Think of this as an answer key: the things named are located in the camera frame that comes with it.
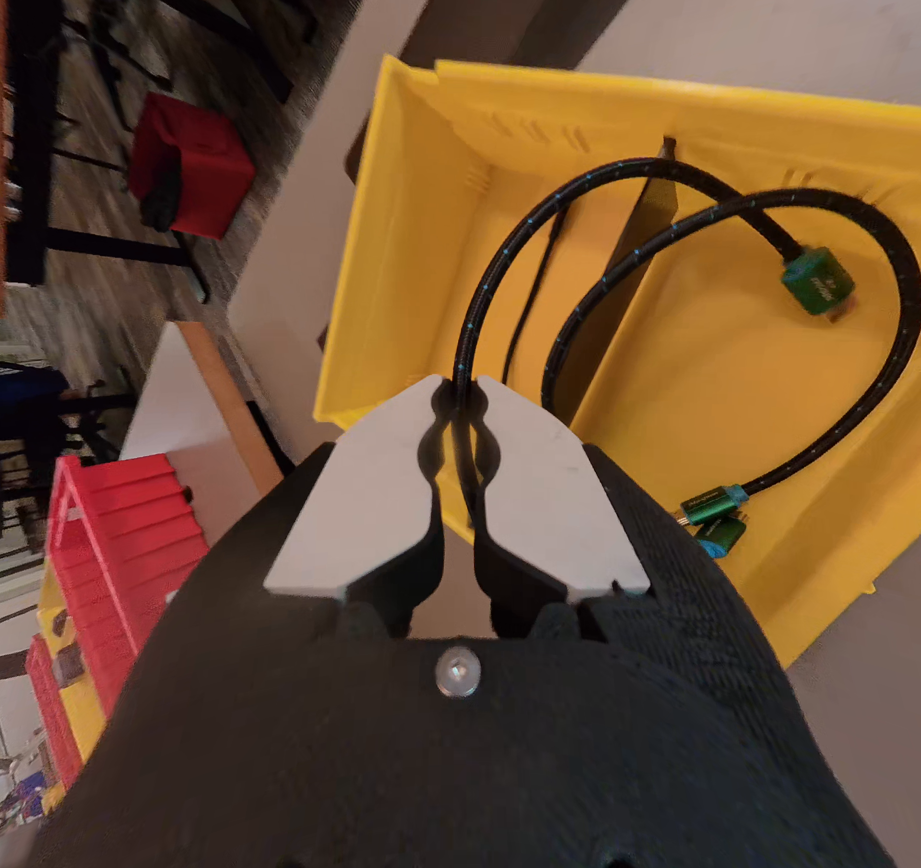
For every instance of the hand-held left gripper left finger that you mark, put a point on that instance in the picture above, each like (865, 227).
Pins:
(367, 508)

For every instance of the red divided parts bin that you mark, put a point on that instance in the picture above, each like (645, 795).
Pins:
(122, 522)

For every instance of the red storage cube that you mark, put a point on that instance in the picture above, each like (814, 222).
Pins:
(201, 155)

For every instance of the white table with wood edge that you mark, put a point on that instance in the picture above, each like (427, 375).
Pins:
(180, 407)

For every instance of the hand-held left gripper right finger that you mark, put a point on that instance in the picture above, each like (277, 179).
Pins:
(554, 515)

